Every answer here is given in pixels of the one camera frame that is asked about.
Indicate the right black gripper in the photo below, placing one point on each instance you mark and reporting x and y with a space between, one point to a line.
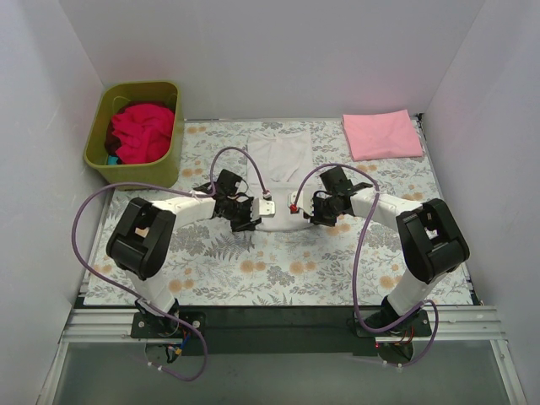
317 210

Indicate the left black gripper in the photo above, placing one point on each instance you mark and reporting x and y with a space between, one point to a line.
245 212

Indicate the white t shirt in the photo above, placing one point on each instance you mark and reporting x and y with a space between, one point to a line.
283 162

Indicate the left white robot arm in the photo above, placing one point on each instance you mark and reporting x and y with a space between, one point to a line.
141 239

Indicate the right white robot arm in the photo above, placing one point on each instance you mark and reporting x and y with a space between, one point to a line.
431 241

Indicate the floral patterned table mat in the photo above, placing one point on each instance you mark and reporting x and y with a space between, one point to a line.
208 264

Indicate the folded pink t shirt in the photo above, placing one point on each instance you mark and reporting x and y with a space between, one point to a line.
381 136

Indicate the crumpled red t shirt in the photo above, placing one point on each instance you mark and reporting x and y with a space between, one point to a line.
140 133

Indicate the olive green plastic bin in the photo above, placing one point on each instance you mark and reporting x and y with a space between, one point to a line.
163 172

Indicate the blue garment in bin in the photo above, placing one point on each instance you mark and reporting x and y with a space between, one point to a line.
113 160

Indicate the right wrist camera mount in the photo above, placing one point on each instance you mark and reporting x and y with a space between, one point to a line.
295 204

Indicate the aluminium front rail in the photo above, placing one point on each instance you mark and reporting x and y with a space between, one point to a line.
114 325

